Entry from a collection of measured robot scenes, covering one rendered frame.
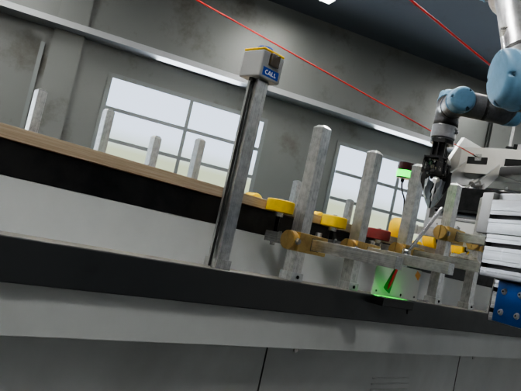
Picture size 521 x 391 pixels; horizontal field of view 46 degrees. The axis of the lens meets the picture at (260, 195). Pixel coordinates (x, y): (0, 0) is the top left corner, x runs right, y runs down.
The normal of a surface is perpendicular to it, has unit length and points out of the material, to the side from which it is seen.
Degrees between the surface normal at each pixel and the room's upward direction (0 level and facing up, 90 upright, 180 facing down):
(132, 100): 90
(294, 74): 90
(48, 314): 90
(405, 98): 90
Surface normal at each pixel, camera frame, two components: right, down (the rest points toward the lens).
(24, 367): 0.69, 0.11
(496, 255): -0.91, -0.22
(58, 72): 0.36, 0.01
